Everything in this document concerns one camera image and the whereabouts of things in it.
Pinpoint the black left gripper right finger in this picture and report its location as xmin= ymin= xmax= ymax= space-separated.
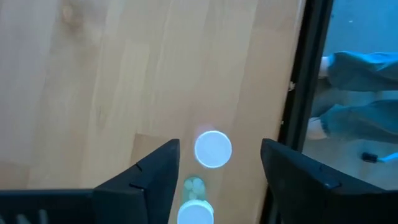
xmin=260 ymin=138 xmax=398 ymax=224

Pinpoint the light blue cable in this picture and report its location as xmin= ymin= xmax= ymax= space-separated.
xmin=377 ymin=152 xmax=398 ymax=163

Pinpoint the small black floor object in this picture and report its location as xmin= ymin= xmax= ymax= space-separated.
xmin=361 ymin=151 xmax=379 ymax=164

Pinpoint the long black frame bar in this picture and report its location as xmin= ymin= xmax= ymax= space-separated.
xmin=259 ymin=0 xmax=335 ymax=224

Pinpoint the pink medicine bottle white cap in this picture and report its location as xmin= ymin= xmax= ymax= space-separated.
xmin=194 ymin=126 xmax=233 ymax=169

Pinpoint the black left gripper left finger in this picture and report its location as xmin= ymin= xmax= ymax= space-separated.
xmin=92 ymin=138 xmax=182 ymax=224

